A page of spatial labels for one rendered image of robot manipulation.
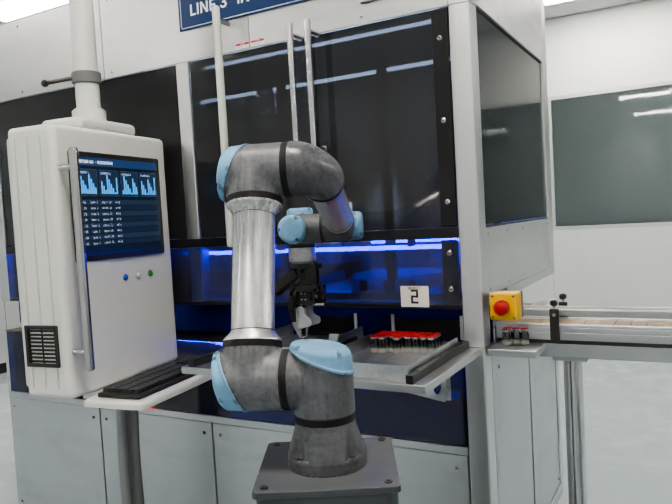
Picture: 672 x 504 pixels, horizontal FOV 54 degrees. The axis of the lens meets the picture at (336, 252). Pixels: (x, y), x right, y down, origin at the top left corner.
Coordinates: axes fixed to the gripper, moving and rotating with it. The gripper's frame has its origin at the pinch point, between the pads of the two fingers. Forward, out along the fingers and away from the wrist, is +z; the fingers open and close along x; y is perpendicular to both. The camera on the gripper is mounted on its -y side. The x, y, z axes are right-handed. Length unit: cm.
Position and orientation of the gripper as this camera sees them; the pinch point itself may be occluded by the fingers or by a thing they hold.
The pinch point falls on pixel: (300, 333)
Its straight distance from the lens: 188.0
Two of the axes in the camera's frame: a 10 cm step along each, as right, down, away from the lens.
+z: 0.6, 10.0, 0.5
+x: 4.8, -0.7, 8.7
